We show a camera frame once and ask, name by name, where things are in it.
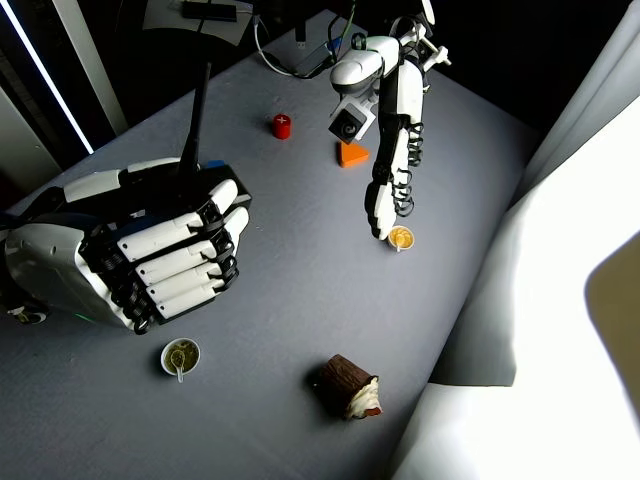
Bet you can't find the grey usb hub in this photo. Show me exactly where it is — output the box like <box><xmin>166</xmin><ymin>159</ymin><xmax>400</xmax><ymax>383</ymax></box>
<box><xmin>294</xmin><ymin>42</ymin><xmax>337</xmax><ymax>79</ymax></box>

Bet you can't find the orange triangle block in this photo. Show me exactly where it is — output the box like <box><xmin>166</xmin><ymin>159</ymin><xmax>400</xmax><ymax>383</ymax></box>
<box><xmin>334</xmin><ymin>139</ymin><xmax>371</xmax><ymax>169</ymax></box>

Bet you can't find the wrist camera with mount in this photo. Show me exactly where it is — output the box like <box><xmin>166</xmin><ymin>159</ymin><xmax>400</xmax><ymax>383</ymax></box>
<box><xmin>328</xmin><ymin>92</ymin><xmax>377</xmax><ymax>144</ymax></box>

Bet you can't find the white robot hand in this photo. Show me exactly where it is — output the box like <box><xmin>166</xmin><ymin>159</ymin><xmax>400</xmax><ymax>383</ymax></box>
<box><xmin>4</xmin><ymin>157</ymin><xmax>251</xmax><ymax>336</ymax></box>
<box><xmin>329</xmin><ymin>35</ymin><xmax>430</xmax><ymax>240</ymax></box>

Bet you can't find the white pillar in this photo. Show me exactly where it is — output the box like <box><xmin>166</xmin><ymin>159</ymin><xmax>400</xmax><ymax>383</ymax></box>
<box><xmin>49</xmin><ymin>0</ymin><xmax>130</xmax><ymax>137</ymax></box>

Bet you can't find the black flat box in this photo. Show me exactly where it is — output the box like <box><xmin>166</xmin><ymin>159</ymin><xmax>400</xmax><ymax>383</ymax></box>
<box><xmin>180</xmin><ymin>0</ymin><xmax>239</xmax><ymax>22</ymax></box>

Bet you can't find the black walkie-talkie with antenna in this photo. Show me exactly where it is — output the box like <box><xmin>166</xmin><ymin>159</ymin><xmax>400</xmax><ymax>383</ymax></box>
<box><xmin>119</xmin><ymin>62</ymin><xmax>254</xmax><ymax>221</ymax></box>

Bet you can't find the beige rounded panel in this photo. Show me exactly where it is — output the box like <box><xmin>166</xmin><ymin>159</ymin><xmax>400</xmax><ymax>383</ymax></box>
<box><xmin>583</xmin><ymin>233</ymin><xmax>640</xmax><ymax>437</ymax></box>

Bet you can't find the white light strip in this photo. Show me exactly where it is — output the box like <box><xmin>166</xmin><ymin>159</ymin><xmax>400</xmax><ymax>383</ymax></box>
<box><xmin>0</xmin><ymin>0</ymin><xmax>96</xmax><ymax>155</ymax></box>

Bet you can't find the grey flat board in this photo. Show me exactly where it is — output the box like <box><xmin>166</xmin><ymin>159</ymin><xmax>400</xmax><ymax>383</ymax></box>
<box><xmin>142</xmin><ymin>0</ymin><xmax>256</xmax><ymax>49</ymax></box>

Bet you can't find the small bowl orange soup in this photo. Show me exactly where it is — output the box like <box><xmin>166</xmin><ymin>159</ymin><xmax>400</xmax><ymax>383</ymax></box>
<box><xmin>387</xmin><ymin>224</ymin><xmax>416</xmax><ymax>254</ymax></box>

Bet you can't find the small bowl green soup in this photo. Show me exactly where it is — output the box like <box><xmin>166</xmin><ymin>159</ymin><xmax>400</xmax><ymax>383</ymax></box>
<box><xmin>160</xmin><ymin>337</ymin><xmax>201</xmax><ymax>384</ymax></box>

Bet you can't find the brown toy cupcake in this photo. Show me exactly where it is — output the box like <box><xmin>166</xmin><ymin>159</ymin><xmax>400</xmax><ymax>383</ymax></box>
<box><xmin>312</xmin><ymin>353</ymin><xmax>384</xmax><ymax>421</ymax></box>

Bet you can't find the grey table cloth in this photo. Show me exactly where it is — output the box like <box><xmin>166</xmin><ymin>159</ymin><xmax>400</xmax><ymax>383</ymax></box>
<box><xmin>0</xmin><ymin>9</ymin><xmax>544</xmax><ymax>480</ymax></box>

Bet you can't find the white curtain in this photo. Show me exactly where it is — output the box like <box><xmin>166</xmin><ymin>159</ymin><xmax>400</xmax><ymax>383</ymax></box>
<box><xmin>392</xmin><ymin>0</ymin><xmax>640</xmax><ymax>480</ymax></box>

